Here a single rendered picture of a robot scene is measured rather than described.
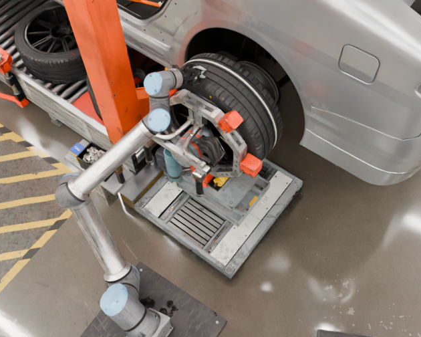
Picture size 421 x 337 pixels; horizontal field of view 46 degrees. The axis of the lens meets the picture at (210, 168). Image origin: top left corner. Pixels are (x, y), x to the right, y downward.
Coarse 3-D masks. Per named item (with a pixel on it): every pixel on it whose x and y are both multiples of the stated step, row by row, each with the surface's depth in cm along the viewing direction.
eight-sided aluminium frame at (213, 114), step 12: (180, 96) 239; (192, 96) 239; (192, 108) 238; (216, 108) 234; (216, 120) 232; (168, 132) 275; (240, 144) 240; (204, 156) 280; (240, 156) 242; (216, 168) 275; (228, 168) 269
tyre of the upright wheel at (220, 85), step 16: (208, 64) 244; (224, 64) 242; (208, 80) 236; (224, 80) 237; (240, 80) 238; (256, 80) 240; (208, 96) 237; (224, 96) 232; (240, 96) 235; (256, 96) 238; (240, 112) 233; (256, 112) 239; (272, 112) 245; (240, 128) 240; (256, 128) 238; (272, 128) 249; (256, 144) 242; (272, 144) 256
